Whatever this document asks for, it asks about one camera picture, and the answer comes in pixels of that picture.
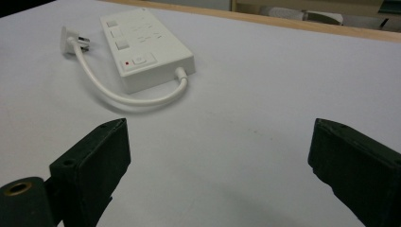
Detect white power strip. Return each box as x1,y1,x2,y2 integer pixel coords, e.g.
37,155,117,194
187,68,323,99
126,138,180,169
99,8,197,95

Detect beige chair seat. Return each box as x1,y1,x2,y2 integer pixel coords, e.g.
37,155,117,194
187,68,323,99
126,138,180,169
303,9,344,26

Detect white power plug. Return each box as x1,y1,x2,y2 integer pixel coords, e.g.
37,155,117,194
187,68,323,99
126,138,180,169
60,26,92,57

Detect white power cable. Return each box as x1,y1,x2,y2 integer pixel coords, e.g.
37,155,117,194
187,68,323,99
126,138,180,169
67,37,189,108

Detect dark green object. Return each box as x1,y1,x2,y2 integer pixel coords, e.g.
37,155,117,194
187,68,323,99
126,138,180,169
377,0,401,15

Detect grey padded roll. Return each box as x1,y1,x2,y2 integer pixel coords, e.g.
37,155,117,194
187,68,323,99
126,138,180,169
258,5,306,21

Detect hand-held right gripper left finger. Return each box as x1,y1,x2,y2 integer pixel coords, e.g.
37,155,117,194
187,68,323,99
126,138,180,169
49,117,131,227

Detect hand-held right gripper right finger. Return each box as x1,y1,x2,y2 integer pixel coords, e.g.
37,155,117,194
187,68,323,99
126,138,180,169
307,117,401,227

